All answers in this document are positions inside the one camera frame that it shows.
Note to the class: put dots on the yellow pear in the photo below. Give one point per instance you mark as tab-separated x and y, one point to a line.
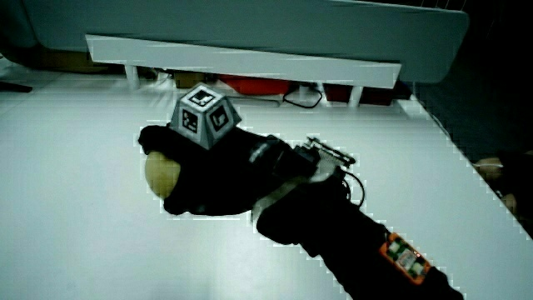
161	175

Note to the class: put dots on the pale grey back panel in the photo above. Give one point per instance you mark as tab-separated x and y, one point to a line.
258	25

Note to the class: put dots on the dark red box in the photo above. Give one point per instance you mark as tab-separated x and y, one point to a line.
375	96

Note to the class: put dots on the white low shelf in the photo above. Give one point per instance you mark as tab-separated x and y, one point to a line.
250	62

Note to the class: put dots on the person's right forearm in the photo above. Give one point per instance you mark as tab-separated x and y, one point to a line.
333	233

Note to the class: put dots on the small cardboard box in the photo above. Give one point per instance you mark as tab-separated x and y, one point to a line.
188	79

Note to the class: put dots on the person's right hand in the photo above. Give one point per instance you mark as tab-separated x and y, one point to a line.
216	179

